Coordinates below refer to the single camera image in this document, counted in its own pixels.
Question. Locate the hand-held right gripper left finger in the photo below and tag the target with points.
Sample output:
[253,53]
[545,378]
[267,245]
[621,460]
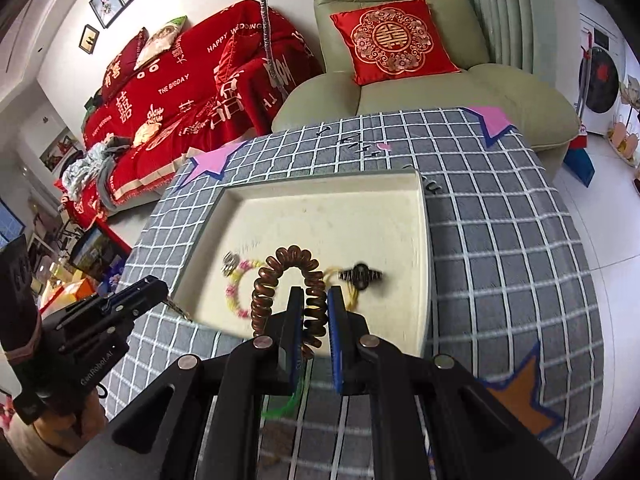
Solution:
[292,340]

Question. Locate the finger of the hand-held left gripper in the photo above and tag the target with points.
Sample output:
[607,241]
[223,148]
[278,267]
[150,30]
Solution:
[145,287]
[125,320]

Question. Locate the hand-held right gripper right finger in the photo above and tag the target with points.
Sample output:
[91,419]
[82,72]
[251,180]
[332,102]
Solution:
[336,340]

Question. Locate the silver metal hair clip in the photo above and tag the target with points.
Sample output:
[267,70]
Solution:
[180,309]

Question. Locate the black claw hair clip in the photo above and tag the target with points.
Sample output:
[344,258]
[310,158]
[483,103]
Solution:
[360,275]

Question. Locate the grey shallow box tray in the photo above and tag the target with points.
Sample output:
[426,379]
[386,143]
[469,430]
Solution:
[325,220]

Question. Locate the person's left forearm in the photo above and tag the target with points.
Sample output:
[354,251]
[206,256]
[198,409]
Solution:
[55,435]

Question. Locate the dark printed box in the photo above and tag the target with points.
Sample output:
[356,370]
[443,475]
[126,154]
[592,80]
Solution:
[97,252]

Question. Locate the green plastic bangle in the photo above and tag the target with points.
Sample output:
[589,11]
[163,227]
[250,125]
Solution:
[280,410]

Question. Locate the pile of grey clothes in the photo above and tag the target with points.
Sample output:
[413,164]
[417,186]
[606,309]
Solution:
[92,167]

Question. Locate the grey checked star tablecloth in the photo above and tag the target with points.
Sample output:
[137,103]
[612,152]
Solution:
[500,260]

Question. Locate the sofa with red cover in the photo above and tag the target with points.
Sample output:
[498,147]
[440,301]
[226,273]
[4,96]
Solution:
[175,105]

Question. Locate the red lettered pillow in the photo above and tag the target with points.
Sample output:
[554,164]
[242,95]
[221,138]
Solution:
[122,65]

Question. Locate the red ruffled pillow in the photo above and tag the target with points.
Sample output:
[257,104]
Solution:
[237,70]

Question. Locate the photo print pillow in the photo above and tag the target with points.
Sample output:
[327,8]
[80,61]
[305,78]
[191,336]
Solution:
[160,40]

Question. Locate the small framed photo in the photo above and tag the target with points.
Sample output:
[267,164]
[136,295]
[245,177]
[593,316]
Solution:
[89,38]

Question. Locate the silver gooseneck stand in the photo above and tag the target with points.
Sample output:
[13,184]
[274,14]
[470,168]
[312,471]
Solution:
[267,20]

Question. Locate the pale green armchair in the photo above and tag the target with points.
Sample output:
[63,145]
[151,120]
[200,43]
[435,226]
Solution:
[500,95]

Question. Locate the blue box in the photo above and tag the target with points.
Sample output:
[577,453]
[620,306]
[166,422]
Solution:
[580,167]

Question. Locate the red gold embroidered cushion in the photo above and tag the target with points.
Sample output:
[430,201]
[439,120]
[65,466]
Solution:
[395,40]

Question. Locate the white washing machine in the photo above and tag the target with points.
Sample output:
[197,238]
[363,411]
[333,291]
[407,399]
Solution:
[600,80]

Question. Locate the pale green curtain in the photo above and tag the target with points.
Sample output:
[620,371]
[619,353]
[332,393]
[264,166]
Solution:
[495,5]

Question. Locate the unframed wall picture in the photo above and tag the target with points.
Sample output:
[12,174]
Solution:
[60,149]

